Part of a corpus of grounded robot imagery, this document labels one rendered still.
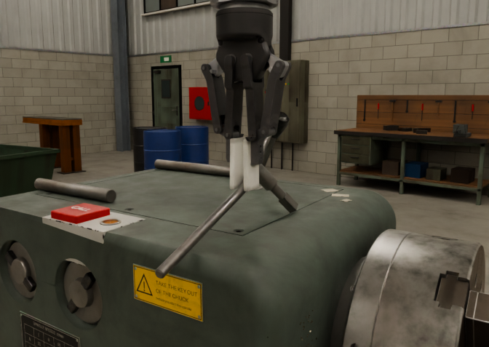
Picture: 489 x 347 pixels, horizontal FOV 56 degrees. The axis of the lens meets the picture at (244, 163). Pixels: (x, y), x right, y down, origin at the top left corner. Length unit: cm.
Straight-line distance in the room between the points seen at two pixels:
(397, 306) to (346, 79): 761
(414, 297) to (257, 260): 19
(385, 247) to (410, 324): 11
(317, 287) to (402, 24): 735
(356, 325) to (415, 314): 7
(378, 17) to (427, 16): 78
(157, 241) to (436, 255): 35
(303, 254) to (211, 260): 12
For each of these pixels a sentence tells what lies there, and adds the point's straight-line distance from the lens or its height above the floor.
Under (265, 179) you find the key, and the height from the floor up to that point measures 131.
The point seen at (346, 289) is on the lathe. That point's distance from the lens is 66.
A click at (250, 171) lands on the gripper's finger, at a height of 133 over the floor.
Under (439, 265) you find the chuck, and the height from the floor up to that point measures 123.
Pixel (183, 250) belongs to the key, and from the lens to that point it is 52.
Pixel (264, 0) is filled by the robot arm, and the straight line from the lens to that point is 60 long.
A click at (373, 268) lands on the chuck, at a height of 121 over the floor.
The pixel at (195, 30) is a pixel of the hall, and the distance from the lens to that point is 1059.
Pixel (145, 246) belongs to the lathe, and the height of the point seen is 125.
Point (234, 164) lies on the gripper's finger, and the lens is 62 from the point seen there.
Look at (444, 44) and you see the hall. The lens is 753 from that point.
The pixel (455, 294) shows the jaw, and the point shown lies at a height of 120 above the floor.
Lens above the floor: 143
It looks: 9 degrees down
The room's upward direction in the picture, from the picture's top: straight up
